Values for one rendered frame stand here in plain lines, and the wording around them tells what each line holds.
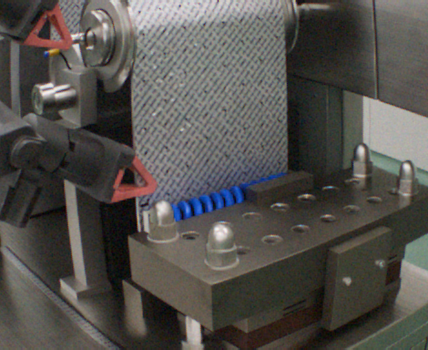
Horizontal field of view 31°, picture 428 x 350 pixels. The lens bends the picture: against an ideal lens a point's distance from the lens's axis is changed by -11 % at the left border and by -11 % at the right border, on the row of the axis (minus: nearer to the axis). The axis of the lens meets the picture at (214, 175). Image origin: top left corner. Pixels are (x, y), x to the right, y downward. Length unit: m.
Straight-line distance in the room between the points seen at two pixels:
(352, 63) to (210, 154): 0.24
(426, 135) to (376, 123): 0.39
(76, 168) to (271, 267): 0.24
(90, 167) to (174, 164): 0.14
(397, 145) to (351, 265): 3.33
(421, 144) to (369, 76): 3.04
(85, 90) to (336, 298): 0.40
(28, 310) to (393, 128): 3.38
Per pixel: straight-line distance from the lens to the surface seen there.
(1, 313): 1.08
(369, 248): 0.98
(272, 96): 1.10
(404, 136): 4.23
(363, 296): 1.01
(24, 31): 0.91
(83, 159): 0.93
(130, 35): 0.95
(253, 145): 1.10
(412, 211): 1.07
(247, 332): 0.93
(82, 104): 1.02
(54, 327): 1.04
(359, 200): 1.07
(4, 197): 0.90
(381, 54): 1.10
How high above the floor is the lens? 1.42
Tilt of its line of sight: 20 degrees down
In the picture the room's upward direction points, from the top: 1 degrees counter-clockwise
